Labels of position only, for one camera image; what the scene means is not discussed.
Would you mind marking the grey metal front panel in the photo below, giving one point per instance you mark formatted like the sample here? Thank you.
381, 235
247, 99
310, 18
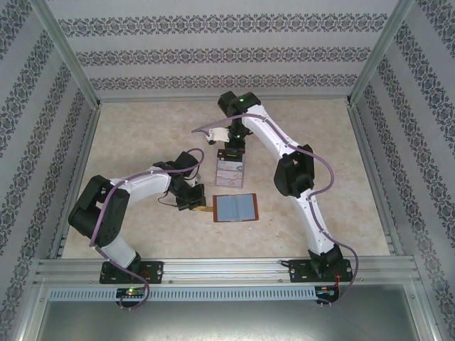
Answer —
227, 319

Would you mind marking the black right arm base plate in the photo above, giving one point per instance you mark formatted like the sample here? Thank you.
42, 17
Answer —
298, 271

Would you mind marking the aluminium frame post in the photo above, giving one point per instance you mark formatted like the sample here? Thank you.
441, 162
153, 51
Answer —
69, 53
377, 53

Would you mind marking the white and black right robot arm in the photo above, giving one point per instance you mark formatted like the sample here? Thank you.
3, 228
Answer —
314, 227

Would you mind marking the aluminium back crossbar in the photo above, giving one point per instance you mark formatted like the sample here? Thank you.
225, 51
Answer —
224, 98

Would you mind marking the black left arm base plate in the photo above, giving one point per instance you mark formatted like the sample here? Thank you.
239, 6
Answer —
153, 271

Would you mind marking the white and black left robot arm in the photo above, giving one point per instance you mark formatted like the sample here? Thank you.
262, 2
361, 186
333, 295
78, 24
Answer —
117, 248

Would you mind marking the dark credit card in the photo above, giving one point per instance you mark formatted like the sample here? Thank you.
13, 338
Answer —
224, 154

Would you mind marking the pale pink credit card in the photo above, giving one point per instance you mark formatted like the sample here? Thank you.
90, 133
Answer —
231, 164
231, 183
231, 174

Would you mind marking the aluminium mounting rail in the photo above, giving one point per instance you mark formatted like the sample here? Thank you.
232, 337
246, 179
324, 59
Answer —
227, 270

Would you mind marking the brown leather card holder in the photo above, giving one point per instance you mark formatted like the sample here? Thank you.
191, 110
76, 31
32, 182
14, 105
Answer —
227, 209

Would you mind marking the clear acrylic tiered card organizer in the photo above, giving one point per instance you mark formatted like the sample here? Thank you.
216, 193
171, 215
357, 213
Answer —
216, 158

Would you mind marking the aluminium side frame rail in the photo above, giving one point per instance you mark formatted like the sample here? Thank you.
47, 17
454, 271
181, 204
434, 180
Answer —
364, 142
80, 142

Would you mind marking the small circuit board green light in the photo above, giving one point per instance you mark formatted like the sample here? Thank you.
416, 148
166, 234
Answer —
131, 293

